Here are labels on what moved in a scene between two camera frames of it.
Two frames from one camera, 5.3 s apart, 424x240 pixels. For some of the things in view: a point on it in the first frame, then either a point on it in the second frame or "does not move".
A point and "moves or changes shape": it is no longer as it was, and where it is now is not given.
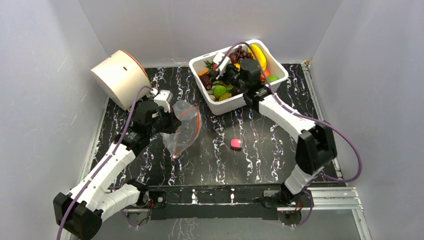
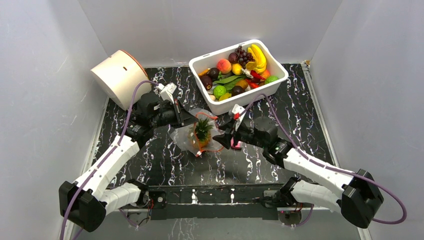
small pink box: [235, 143] does not move
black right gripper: [228, 77] → [234, 131]
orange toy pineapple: [210, 67] → [203, 133]
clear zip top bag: [188, 130] moves or changes shape
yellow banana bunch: [257, 55] does not move
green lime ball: [218, 90] does not move
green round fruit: [272, 78] does not move
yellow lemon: [225, 96] does not move
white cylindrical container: [119, 76] does not move
